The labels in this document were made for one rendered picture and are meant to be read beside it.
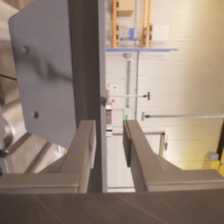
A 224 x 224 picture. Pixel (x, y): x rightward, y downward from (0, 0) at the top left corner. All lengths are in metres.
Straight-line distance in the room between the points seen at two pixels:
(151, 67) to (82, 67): 9.36
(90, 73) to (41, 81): 0.10
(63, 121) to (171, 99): 10.03
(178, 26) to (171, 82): 2.98
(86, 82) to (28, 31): 0.14
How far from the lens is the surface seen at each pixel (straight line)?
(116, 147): 10.68
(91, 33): 0.35
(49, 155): 0.86
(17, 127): 0.53
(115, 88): 9.31
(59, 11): 0.36
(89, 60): 0.35
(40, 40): 0.36
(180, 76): 10.29
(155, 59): 9.73
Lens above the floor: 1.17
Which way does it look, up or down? 2 degrees up
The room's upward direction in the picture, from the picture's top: 89 degrees clockwise
